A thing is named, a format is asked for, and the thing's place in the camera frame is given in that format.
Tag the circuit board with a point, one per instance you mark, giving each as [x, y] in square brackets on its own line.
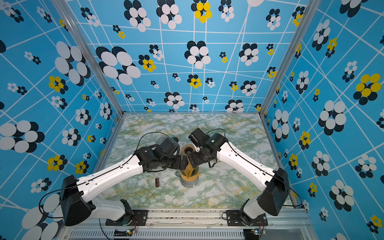
[251, 234]
[123, 233]

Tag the green glass dripper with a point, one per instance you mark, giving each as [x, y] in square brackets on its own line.
[194, 174]

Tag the left circuit board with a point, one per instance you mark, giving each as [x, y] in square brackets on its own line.
[123, 233]

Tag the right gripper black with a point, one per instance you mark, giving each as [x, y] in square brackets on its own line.
[194, 159]

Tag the aluminium front rail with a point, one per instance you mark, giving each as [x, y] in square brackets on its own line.
[196, 224]

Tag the right aluminium corner post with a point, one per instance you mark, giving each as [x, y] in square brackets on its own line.
[296, 40]

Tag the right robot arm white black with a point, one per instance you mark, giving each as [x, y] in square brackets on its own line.
[273, 184]

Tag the right circuit board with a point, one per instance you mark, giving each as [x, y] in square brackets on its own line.
[251, 234]

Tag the aluminium corner post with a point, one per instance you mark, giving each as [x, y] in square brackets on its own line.
[296, 40]
[78, 36]

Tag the left aluminium corner post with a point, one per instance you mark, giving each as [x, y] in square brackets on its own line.
[78, 36]

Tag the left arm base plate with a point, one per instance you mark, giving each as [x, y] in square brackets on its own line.
[136, 218]

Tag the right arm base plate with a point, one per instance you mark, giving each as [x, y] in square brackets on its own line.
[236, 218]

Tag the ribbed glass carafe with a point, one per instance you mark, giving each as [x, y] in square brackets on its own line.
[187, 183]

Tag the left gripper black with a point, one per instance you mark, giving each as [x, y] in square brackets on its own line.
[179, 164]

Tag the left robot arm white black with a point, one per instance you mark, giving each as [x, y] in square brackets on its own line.
[79, 197]

